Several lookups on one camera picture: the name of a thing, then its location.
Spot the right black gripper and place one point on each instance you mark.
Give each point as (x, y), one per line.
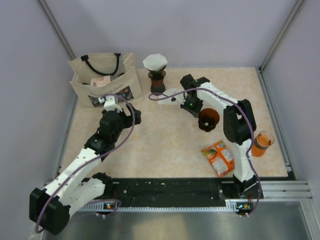
(195, 111)

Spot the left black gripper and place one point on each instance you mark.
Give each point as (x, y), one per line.
(129, 119)

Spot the brown coffee dripper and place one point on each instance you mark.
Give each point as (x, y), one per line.
(208, 119)

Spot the white paper coffee filters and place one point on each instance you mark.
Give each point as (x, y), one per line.
(168, 99)

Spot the olive green coffee dripper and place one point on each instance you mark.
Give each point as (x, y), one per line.
(157, 75)

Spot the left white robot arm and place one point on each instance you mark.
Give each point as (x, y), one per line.
(51, 207)

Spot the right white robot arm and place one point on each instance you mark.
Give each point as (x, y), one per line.
(206, 103)

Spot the red glass coffee server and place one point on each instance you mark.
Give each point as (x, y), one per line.
(157, 85)

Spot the beige canvas tote bag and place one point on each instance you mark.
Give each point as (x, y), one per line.
(96, 74)

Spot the box inside tote bag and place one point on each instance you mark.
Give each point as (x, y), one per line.
(100, 81)

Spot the orange snack packet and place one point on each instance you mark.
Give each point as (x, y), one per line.
(220, 158)

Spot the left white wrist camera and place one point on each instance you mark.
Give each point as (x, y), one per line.
(110, 103)

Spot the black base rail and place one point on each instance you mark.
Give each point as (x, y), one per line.
(177, 192)

